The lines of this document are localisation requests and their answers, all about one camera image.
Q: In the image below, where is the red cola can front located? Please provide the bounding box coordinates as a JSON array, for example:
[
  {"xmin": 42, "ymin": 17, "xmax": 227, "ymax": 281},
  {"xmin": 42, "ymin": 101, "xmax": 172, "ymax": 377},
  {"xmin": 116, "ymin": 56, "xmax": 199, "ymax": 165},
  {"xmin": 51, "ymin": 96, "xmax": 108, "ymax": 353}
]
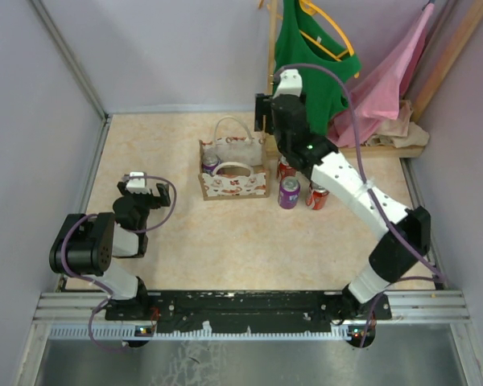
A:
[{"xmin": 276, "ymin": 156, "xmax": 296, "ymax": 182}]

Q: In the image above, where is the red cola can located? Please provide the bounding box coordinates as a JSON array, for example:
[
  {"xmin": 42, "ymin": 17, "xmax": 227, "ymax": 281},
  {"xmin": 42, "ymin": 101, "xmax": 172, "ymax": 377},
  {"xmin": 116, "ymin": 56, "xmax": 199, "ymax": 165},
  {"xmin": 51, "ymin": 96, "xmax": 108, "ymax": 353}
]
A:
[
  {"xmin": 276, "ymin": 156, "xmax": 296, "ymax": 182},
  {"xmin": 305, "ymin": 183, "xmax": 329, "ymax": 211}
]

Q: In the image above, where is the purple soda can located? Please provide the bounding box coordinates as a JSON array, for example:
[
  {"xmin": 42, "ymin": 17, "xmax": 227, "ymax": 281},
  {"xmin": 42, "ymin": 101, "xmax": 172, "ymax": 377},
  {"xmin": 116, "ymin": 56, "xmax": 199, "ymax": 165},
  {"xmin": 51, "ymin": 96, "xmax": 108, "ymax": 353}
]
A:
[
  {"xmin": 201, "ymin": 152, "xmax": 221, "ymax": 175},
  {"xmin": 278, "ymin": 176, "xmax": 300, "ymax": 209}
]

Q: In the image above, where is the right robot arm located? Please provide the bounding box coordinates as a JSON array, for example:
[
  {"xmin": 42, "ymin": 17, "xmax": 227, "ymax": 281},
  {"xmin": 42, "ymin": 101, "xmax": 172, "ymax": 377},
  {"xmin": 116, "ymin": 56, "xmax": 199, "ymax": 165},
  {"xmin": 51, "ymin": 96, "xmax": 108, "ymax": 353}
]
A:
[{"xmin": 254, "ymin": 93, "xmax": 431, "ymax": 319}]

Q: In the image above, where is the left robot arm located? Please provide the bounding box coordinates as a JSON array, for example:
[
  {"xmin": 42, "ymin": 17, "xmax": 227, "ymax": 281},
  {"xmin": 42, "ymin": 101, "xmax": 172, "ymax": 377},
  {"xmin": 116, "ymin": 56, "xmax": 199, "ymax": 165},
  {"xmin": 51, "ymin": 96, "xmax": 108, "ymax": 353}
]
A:
[{"xmin": 48, "ymin": 172, "xmax": 177, "ymax": 320}]

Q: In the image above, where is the canvas tote bag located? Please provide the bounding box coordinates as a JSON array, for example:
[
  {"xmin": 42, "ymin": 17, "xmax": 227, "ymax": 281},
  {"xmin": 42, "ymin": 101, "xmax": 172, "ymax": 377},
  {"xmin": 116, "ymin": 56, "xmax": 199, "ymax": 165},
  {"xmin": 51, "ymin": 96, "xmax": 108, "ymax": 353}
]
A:
[{"xmin": 198, "ymin": 116, "xmax": 270, "ymax": 200}]

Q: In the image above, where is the green tank top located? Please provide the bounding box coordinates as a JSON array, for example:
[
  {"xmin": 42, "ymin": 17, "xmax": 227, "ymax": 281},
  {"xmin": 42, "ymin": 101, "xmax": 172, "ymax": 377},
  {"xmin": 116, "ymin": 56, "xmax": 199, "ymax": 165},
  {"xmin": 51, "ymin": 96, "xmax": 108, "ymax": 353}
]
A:
[{"xmin": 275, "ymin": 1, "xmax": 361, "ymax": 135}]

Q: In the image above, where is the pink shirt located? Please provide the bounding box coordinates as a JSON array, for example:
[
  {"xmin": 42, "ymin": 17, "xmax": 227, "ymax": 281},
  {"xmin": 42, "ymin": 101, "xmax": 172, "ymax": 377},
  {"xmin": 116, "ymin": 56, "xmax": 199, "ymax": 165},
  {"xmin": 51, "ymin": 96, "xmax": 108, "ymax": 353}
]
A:
[{"xmin": 328, "ymin": 3, "xmax": 435, "ymax": 148}]

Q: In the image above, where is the yellow clothes hanger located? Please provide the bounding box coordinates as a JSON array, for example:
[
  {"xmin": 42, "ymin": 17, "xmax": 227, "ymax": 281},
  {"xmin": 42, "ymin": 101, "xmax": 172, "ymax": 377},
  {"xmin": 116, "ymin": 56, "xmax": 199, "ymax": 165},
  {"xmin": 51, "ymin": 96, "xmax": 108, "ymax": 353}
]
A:
[{"xmin": 275, "ymin": 1, "xmax": 361, "ymax": 80}]

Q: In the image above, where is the beige cloth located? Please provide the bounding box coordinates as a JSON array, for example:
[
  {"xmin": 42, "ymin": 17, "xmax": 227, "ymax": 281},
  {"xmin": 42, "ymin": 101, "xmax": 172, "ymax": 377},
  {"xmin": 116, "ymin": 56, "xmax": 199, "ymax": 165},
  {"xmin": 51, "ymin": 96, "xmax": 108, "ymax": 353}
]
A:
[{"xmin": 365, "ymin": 100, "xmax": 430, "ymax": 149}]

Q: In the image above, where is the wooden clothes rack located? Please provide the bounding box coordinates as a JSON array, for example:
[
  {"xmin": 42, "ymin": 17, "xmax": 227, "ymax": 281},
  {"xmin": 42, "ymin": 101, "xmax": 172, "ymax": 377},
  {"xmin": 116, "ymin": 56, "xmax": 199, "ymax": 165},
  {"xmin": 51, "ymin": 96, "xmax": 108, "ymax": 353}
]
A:
[{"xmin": 258, "ymin": 0, "xmax": 483, "ymax": 159}]

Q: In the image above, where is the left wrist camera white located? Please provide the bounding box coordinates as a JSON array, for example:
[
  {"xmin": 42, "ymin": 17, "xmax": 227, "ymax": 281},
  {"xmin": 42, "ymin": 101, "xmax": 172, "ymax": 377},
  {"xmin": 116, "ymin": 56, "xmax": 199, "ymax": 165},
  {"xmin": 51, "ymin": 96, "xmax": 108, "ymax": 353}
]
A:
[{"xmin": 122, "ymin": 171, "xmax": 150, "ymax": 194}]

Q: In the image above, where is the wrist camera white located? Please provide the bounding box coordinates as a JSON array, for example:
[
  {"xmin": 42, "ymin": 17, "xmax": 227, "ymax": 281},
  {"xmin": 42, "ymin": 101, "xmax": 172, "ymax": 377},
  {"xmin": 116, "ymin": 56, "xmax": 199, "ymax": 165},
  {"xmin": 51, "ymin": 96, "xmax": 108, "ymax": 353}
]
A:
[
  {"xmin": 122, "ymin": 171, "xmax": 150, "ymax": 194},
  {"xmin": 273, "ymin": 69, "xmax": 303, "ymax": 98}
]

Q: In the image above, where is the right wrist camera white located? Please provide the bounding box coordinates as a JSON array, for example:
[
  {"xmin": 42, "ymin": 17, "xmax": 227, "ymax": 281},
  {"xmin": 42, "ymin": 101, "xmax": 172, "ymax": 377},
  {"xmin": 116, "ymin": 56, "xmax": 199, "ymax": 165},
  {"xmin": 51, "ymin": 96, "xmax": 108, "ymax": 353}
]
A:
[{"xmin": 273, "ymin": 69, "xmax": 303, "ymax": 98}]

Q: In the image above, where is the white cable duct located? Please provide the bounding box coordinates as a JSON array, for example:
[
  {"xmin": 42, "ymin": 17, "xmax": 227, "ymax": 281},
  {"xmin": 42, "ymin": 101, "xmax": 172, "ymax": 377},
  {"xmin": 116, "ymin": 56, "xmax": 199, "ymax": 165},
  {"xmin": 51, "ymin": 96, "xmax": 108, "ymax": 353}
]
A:
[{"xmin": 47, "ymin": 324, "xmax": 378, "ymax": 342}]

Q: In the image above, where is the aluminium rail frame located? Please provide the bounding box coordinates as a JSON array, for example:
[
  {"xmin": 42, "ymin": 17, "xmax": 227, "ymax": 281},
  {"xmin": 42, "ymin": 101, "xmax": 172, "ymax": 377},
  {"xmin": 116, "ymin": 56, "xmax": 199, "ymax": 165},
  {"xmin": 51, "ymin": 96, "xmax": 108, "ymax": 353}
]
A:
[{"xmin": 31, "ymin": 291, "xmax": 472, "ymax": 322}]

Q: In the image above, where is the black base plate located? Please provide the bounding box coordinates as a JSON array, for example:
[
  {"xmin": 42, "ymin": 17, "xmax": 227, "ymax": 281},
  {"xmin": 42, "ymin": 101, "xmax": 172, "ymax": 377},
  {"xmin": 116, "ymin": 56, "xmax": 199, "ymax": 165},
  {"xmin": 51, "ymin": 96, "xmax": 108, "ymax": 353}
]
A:
[{"xmin": 105, "ymin": 290, "xmax": 391, "ymax": 334}]

